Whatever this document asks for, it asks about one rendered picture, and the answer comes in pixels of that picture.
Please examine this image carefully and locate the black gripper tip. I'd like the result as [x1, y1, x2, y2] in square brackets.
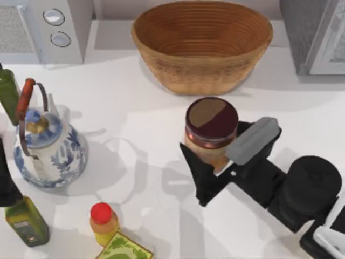
[0, 131, 24, 208]

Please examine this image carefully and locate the brown woven basket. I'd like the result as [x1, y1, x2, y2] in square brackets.
[130, 1, 274, 96]

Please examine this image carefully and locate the dark green bottle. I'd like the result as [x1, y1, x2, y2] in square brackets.
[0, 63, 22, 126]

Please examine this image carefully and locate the yellow bottle with red cap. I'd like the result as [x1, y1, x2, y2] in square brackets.
[89, 202, 121, 248]

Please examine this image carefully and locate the pale microwave oven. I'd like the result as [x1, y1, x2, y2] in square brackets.
[0, 0, 93, 65]

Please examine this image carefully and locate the tan jar with maroon lid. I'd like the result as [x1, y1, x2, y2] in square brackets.
[184, 97, 239, 168]

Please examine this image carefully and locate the olive green square bottle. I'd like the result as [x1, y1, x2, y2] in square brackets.
[4, 196, 50, 248]

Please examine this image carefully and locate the round grey microwave knob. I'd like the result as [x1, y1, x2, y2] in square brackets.
[49, 30, 72, 48]
[43, 8, 66, 26]

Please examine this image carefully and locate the green and white flat box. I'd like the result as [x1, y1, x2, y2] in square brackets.
[94, 231, 155, 259]

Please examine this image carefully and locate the blue and white teapot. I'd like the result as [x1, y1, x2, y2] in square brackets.
[13, 77, 89, 189]

